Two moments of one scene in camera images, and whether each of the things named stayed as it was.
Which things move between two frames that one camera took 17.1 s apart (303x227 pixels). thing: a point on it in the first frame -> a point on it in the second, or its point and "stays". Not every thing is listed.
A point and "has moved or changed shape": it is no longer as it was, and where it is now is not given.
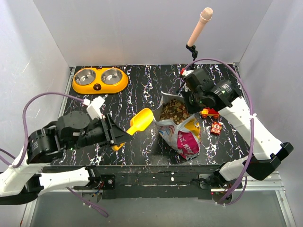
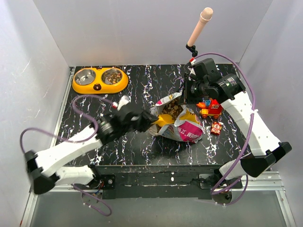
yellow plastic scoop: (138, 123) has moved or changed shape
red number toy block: (216, 128) stays
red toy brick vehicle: (209, 111) stays
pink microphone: (206, 14) stays
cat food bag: (180, 131) has moved or changed shape
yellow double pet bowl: (98, 80) stays
